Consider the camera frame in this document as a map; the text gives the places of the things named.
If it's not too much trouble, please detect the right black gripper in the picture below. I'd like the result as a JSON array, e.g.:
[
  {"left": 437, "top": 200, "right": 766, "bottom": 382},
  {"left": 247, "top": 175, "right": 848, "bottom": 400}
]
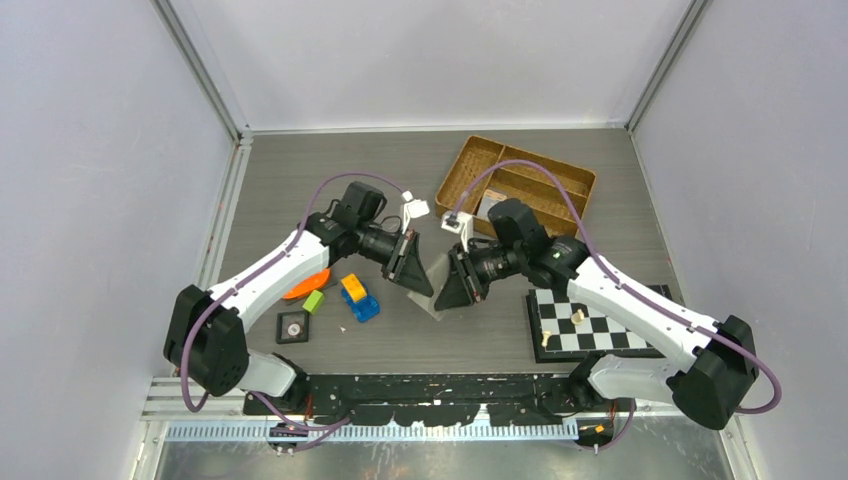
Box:
[{"left": 435, "top": 240, "right": 525, "bottom": 312}]

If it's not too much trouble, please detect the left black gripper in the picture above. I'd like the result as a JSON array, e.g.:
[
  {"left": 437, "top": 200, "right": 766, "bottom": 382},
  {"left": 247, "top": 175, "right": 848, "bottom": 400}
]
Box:
[{"left": 356, "top": 222, "right": 432, "bottom": 295}]

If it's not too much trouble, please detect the credit card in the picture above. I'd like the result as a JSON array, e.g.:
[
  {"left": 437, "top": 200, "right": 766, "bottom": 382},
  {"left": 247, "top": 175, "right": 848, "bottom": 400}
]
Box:
[{"left": 480, "top": 189, "right": 508, "bottom": 209}]

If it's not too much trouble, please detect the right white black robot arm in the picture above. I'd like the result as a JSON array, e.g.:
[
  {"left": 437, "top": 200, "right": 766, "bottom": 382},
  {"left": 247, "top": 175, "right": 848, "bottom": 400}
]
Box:
[{"left": 434, "top": 198, "right": 761, "bottom": 430}]

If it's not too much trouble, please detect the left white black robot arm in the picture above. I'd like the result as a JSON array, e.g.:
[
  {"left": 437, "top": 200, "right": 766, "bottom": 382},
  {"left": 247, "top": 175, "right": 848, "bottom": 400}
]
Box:
[{"left": 163, "top": 181, "right": 434, "bottom": 414}]

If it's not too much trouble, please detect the blue yellow toy car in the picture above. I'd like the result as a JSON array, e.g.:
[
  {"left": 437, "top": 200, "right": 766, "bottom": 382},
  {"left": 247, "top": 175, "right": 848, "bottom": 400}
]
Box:
[{"left": 341, "top": 273, "right": 380, "bottom": 323}]

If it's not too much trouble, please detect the orange tape dispenser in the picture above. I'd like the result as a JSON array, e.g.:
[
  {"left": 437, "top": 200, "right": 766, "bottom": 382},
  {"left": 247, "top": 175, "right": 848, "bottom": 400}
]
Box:
[{"left": 282, "top": 268, "right": 332, "bottom": 301}]

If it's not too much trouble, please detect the green block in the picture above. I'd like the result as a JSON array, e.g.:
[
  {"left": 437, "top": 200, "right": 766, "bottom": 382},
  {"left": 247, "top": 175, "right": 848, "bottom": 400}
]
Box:
[{"left": 302, "top": 290, "right": 325, "bottom": 314}]

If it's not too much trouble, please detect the black white chessboard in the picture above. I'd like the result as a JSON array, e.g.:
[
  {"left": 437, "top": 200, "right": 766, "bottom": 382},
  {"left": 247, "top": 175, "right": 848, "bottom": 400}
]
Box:
[{"left": 525, "top": 289, "right": 661, "bottom": 363}]

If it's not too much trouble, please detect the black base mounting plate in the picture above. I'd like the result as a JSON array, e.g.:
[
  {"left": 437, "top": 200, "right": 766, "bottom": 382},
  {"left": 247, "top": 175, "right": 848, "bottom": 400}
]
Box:
[{"left": 243, "top": 373, "right": 630, "bottom": 427}]

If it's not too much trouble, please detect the wooden chess pawn upper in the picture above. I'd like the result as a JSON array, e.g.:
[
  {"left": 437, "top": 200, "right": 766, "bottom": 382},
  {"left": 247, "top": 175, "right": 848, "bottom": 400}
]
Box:
[{"left": 570, "top": 309, "right": 585, "bottom": 325}]

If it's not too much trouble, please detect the woven wicker divided tray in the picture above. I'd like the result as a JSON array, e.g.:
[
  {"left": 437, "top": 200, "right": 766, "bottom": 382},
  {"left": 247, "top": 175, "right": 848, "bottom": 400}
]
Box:
[{"left": 434, "top": 135, "right": 596, "bottom": 237}]

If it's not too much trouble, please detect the small black square box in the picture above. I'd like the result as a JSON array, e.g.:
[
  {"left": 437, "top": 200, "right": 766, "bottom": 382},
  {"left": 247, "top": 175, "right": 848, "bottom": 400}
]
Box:
[{"left": 275, "top": 310, "right": 311, "bottom": 345}]

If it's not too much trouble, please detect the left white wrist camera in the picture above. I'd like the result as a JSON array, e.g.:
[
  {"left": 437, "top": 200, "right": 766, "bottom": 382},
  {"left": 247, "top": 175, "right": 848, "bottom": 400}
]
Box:
[{"left": 400, "top": 190, "right": 430, "bottom": 233}]

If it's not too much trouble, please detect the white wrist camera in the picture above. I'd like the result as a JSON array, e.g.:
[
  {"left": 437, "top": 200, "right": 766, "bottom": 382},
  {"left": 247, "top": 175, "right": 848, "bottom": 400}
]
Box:
[
  {"left": 400, "top": 190, "right": 430, "bottom": 233},
  {"left": 441, "top": 210, "right": 474, "bottom": 252}
]

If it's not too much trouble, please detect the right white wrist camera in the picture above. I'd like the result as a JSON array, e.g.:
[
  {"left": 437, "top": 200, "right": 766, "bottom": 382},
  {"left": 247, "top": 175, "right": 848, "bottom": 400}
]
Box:
[{"left": 441, "top": 210, "right": 474, "bottom": 252}]

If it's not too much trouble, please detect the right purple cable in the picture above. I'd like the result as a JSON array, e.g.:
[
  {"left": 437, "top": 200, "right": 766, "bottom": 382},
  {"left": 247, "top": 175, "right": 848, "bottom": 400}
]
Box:
[{"left": 450, "top": 158, "right": 783, "bottom": 455}]

